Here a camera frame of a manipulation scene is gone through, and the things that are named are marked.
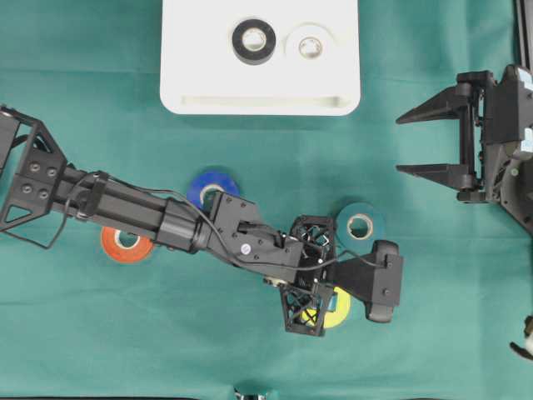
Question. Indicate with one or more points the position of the teal green tape roll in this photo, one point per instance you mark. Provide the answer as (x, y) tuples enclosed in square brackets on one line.
[(358, 226)]

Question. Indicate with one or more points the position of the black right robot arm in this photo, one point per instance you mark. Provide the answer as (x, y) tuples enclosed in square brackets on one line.
[(517, 190)]

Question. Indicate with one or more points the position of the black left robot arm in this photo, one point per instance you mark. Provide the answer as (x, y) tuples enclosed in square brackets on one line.
[(231, 230)]

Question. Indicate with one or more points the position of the black frame rail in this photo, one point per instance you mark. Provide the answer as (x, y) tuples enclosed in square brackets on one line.
[(524, 14)]

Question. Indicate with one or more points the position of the white plastic tray case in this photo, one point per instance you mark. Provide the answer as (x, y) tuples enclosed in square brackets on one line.
[(200, 73)]

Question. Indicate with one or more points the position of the blue tape roll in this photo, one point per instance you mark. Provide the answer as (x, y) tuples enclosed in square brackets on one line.
[(207, 182)]

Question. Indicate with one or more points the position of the yellow tape roll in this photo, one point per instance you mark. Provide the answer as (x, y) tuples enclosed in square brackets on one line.
[(337, 312)]

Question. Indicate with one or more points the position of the orange tape roll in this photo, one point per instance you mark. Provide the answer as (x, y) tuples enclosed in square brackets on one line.
[(118, 252)]

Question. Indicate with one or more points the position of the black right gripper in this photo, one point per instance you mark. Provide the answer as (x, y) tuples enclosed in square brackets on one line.
[(502, 110)]

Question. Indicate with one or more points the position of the green table cloth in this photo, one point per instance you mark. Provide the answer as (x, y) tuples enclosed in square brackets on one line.
[(73, 322)]

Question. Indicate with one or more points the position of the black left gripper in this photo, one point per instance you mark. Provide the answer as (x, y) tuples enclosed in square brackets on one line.
[(305, 301)]

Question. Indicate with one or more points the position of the black white object at edge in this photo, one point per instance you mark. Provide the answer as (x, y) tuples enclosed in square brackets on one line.
[(525, 350)]

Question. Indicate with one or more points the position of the black tape roll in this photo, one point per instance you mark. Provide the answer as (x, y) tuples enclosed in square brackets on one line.
[(253, 41)]

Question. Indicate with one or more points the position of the white tape roll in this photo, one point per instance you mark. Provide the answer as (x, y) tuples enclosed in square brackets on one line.
[(310, 43)]

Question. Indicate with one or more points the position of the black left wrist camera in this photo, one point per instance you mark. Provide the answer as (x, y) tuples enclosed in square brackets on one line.
[(375, 279)]

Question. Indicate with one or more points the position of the metal clamp at bottom edge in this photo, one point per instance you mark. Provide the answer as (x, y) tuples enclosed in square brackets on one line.
[(241, 394)]

